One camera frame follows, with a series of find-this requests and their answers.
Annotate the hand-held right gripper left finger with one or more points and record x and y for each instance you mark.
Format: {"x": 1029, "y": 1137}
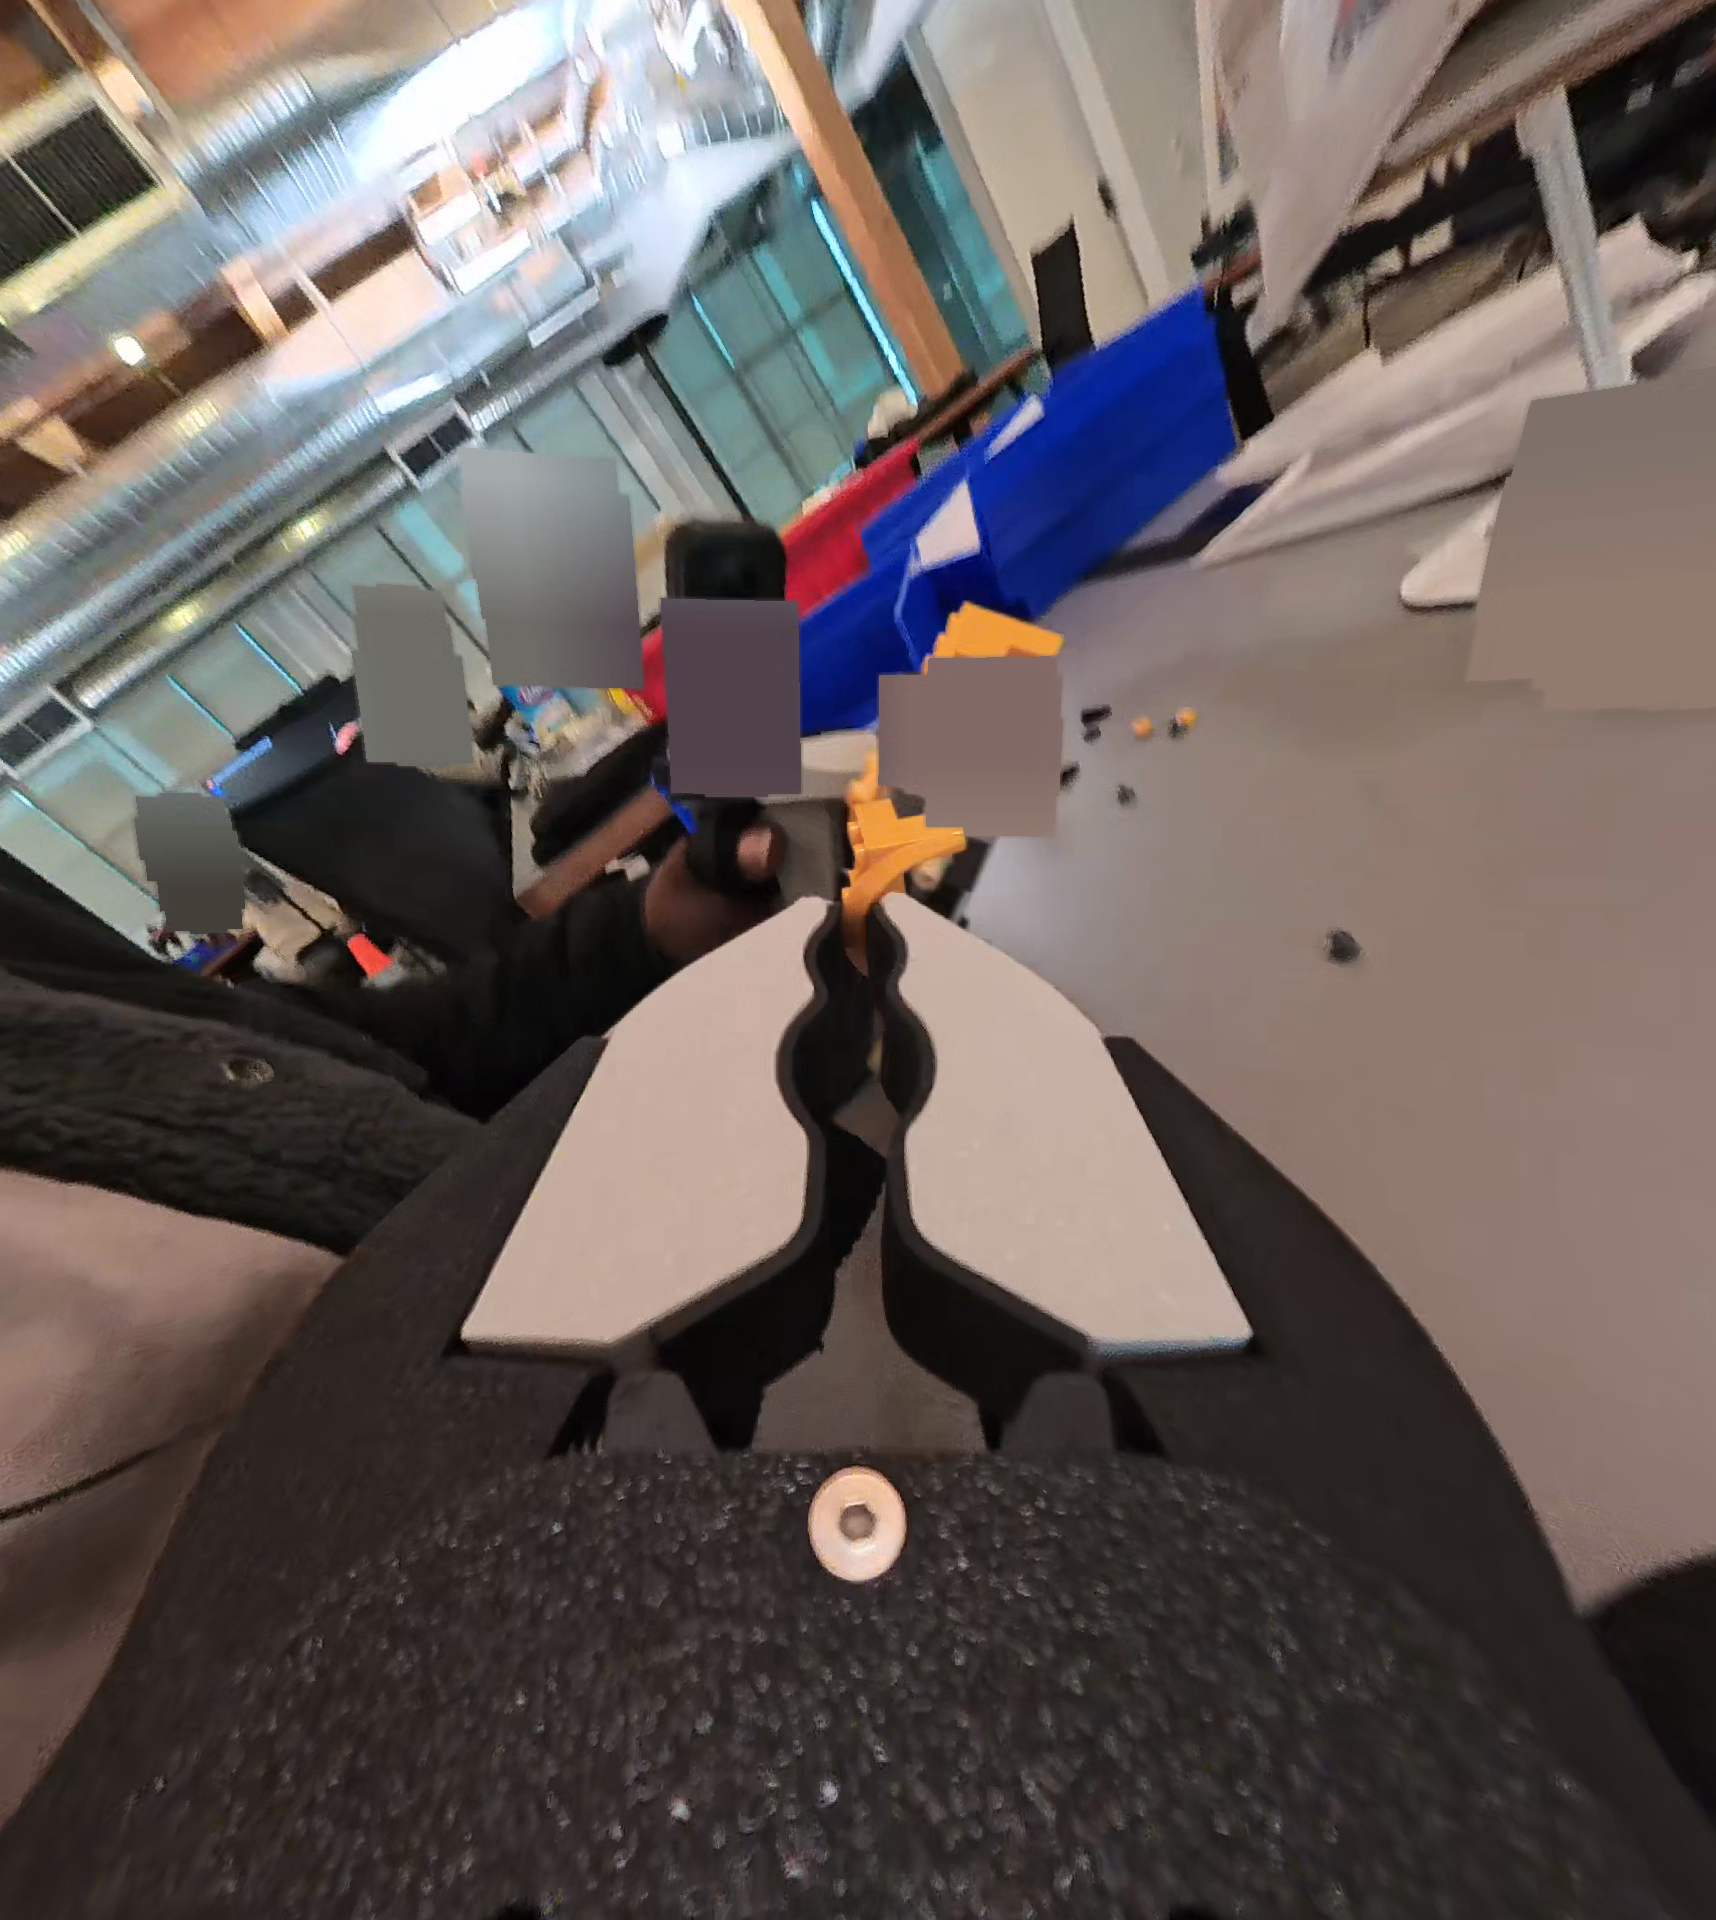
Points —
{"x": 648, "y": 1170}

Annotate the beige hoodie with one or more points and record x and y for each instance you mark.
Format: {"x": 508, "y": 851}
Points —
{"x": 48, "y": 1351}

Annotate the orange black lego car chassis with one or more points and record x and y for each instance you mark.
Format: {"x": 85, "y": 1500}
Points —
{"x": 993, "y": 630}

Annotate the dark cloth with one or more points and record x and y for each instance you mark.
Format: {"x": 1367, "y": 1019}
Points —
{"x": 1712, "y": 1740}

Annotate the white hanging sheet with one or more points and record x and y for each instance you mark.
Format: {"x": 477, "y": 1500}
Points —
{"x": 1323, "y": 120}

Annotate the person's left forearm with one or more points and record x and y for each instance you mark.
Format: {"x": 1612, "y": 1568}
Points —
{"x": 529, "y": 990}

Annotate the orange lego wheel arch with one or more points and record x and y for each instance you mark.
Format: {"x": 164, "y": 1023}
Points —
{"x": 871, "y": 884}

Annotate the wooden column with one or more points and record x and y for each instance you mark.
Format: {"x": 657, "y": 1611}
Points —
{"x": 859, "y": 195}

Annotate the white ceiling vent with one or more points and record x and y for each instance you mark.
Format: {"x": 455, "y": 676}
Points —
{"x": 48, "y": 195}

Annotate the small orange cone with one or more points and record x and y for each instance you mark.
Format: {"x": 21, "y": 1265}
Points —
{"x": 370, "y": 960}

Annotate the red storage bin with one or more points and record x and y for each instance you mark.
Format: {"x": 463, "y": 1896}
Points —
{"x": 842, "y": 525}

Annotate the person's left hand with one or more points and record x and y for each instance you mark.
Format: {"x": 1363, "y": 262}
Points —
{"x": 692, "y": 909}

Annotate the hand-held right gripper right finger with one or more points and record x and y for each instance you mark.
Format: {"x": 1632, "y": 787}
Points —
{"x": 1052, "y": 1185}

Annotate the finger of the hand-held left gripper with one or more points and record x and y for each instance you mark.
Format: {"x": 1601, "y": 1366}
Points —
{"x": 812, "y": 848}

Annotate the large blue storage bin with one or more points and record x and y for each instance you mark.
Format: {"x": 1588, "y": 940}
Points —
{"x": 1099, "y": 450}

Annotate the white stand base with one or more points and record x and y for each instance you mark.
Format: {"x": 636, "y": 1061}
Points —
{"x": 1451, "y": 579}

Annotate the white table leg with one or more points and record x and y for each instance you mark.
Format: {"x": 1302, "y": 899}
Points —
{"x": 1570, "y": 240}

